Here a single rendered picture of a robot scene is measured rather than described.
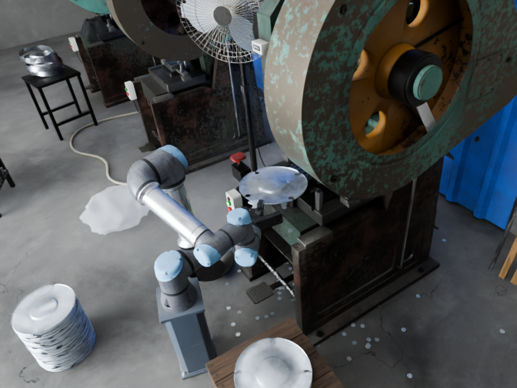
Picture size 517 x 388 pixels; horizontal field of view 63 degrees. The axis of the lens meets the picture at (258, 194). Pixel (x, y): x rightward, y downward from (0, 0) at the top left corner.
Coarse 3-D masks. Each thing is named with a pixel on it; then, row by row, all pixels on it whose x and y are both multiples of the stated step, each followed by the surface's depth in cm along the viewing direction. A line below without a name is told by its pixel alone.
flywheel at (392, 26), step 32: (448, 0) 127; (384, 32) 120; (416, 32) 127; (448, 32) 134; (384, 64) 124; (416, 64) 117; (448, 64) 142; (352, 96) 126; (384, 96) 131; (416, 96) 121; (448, 96) 147; (352, 128) 132; (384, 128) 140; (416, 128) 150
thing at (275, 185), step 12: (264, 168) 191; (276, 168) 191; (288, 168) 189; (252, 180) 184; (264, 180) 182; (276, 180) 181; (288, 180) 181; (300, 180) 181; (252, 192) 176; (264, 192) 175; (276, 192) 174; (288, 192) 174; (300, 192) 173; (264, 204) 168
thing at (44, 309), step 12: (48, 288) 211; (60, 288) 210; (24, 300) 206; (36, 300) 205; (48, 300) 204; (60, 300) 204; (72, 300) 203; (24, 312) 200; (36, 312) 199; (48, 312) 198; (60, 312) 198; (12, 324) 195; (24, 324) 194; (36, 324) 194; (48, 324) 193
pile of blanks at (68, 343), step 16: (80, 304) 211; (64, 320) 195; (80, 320) 206; (32, 336) 190; (48, 336) 192; (64, 336) 197; (80, 336) 207; (32, 352) 200; (48, 352) 198; (64, 352) 201; (80, 352) 209; (48, 368) 206; (64, 368) 207
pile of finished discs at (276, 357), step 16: (256, 352) 164; (272, 352) 164; (288, 352) 163; (304, 352) 162; (240, 368) 160; (256, 368) 159; (272, 368) 158; (288, 368) 157; (304, 368) 157; (240, 384) 154; (256, 384) 154; (272, 384) 153; (288, 384) 153; (304, 384) 152
